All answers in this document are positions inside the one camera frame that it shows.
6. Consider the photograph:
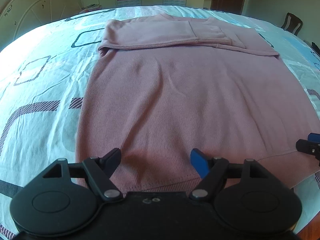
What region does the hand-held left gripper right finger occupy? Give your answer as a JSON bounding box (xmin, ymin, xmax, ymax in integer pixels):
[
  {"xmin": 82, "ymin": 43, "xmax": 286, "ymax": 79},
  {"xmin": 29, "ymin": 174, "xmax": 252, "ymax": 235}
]
[{"xmin": 189, "ymin": 148, "xmax": 272, "ymax": 202}]

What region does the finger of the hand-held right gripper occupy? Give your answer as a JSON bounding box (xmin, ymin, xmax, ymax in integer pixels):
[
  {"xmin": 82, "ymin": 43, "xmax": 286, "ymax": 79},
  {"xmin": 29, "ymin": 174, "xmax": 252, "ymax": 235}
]
[{"xmin": 296, "ymin": 133, "xmax": 320, "ymax": 167}]

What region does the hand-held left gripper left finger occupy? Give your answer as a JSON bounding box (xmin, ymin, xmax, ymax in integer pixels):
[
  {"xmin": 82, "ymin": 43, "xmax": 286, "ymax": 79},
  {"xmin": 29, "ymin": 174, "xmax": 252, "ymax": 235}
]
[{"xmin": 37, "ymin": 147, "xmax": 124, "ymax": 203}]

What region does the pink sweater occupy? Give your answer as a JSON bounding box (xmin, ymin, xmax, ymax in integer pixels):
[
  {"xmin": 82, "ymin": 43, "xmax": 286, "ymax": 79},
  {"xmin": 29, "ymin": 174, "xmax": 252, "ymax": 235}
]
[{"xmin": 75, "ymin": 14, "xmax": 320, "ymax": 193}]

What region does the patterned bed sheet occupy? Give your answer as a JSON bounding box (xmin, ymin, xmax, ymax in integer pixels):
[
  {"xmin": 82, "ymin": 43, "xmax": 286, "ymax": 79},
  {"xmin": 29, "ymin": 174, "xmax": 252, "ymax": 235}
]
[{"xmin": 0, "ymin": 5, "xmax": 320, "ymax": 240}]

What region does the dark wooden chair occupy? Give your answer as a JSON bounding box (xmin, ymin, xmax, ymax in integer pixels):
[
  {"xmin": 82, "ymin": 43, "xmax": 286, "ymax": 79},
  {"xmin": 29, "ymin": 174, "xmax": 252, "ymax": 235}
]
[{"xmin": 280, "ymin": 12, "xmax": 303, "ymax": 36}]

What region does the cardboard box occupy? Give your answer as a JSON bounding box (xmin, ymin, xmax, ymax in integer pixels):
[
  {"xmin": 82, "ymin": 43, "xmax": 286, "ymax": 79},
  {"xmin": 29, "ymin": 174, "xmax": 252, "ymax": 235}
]
[{"xmin": 80, "ymin": 4, "xmax": 102, "ymax": 13}]

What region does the cream round headboard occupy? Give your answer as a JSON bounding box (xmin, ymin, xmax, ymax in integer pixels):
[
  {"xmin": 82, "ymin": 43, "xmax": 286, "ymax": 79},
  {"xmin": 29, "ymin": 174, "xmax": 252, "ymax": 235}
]
[{"xmin": 0, "ymin": 0, "xmax": 83, "ymax": 48}]

